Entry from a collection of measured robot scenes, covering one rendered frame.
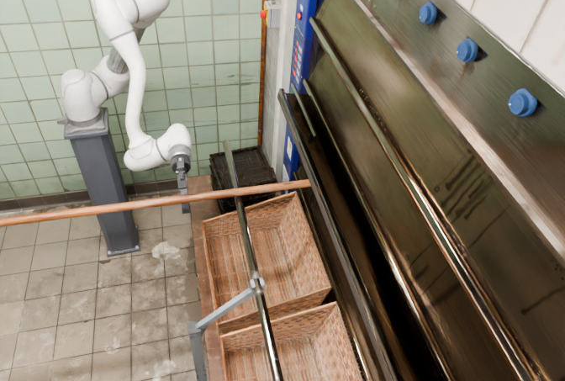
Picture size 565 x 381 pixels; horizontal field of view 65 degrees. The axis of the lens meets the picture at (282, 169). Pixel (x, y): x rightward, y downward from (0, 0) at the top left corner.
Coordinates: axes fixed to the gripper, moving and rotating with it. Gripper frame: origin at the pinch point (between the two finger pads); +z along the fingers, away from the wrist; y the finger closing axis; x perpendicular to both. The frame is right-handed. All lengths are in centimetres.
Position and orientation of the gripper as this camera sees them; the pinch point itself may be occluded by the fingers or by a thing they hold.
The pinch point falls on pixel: (184, 198)
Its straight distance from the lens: 170.5
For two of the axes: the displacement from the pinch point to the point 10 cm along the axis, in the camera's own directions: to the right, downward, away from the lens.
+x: -9.7, 1.1, -2.0
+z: 2.2, 6.9, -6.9
